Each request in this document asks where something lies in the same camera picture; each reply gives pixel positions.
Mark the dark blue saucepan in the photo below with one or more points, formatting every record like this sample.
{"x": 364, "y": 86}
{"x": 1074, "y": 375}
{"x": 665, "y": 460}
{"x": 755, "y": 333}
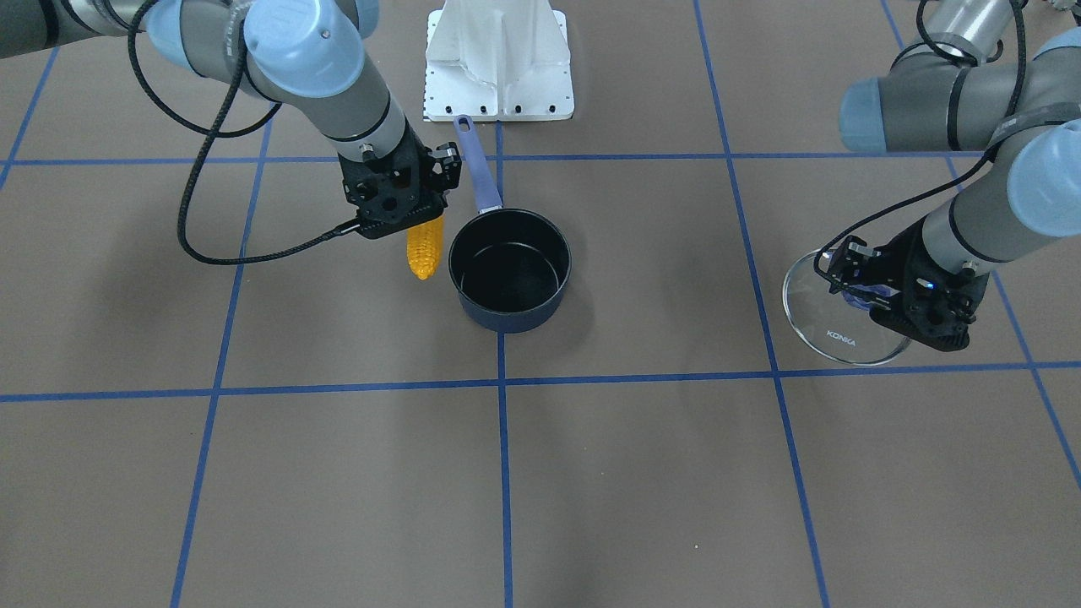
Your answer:
{"x": 509, "y": 266}

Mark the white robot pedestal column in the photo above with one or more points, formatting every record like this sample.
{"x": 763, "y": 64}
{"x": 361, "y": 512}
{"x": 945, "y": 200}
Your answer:
{"x": 498, "y": 61}

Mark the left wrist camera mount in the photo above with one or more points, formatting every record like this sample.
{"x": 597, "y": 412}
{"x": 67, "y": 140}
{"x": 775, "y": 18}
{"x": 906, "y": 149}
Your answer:
{"x": 848, "y": 264}

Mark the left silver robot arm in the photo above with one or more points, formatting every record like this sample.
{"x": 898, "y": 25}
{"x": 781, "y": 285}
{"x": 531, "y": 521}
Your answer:
{"x": 966, "y": 83}

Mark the yellow corn cob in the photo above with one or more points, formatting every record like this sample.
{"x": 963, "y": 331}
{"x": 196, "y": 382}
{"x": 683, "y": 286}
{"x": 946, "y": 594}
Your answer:
{"x": 424, "y": 248}

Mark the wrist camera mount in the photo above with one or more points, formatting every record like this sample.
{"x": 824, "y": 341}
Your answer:
{"x": 446, "y": 166}
{"x": 848, "y": 264}

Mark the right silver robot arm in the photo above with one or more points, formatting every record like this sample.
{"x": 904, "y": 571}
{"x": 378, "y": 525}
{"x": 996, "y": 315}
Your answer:
{"x": 307, "y": 54}

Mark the glass pot lid blue knob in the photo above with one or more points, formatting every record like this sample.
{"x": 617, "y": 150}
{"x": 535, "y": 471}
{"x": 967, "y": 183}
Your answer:
{"x": 836, "y": 326}

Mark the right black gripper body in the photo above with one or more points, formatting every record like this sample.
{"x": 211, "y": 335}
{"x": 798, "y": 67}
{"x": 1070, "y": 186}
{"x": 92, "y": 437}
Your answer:
{"x": 447, "y": 166}

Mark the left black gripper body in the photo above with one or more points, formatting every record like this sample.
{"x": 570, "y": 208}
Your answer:
{"x": 897, "y": 263}

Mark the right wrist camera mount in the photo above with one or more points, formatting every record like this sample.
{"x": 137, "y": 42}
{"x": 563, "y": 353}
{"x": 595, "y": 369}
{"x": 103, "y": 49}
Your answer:
{"x": 446, "y": 166}

